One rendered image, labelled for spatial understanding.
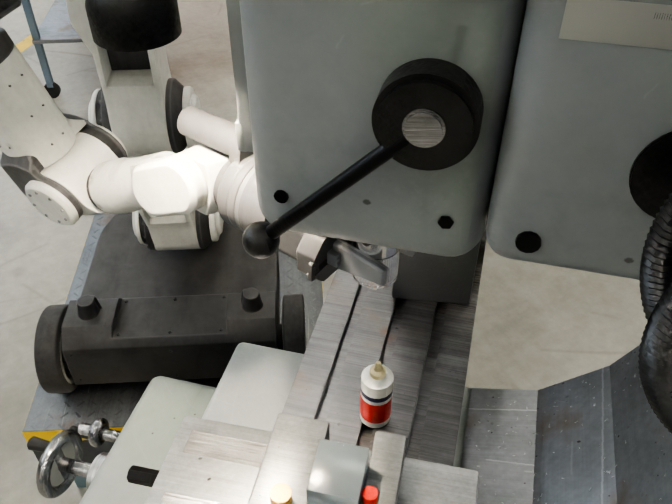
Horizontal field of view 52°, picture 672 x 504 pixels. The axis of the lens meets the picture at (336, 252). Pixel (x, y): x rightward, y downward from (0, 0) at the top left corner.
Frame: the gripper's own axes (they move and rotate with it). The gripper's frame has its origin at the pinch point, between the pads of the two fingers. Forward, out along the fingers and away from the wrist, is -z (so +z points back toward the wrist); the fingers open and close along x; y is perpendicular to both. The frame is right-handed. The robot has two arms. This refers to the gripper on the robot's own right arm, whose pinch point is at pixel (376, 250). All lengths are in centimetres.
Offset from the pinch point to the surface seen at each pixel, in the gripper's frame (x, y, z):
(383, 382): 1.6, 21.9, -1.3
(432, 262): 24.6, 22.3, 5.1
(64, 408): -5, 84, 76
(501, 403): 18.7, 36.6, -11.6
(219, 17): 249, 126, 275
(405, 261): 22.7, 22.6, 8.5
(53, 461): -21, 57, 47
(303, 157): -10.8, -16.6, 0.3
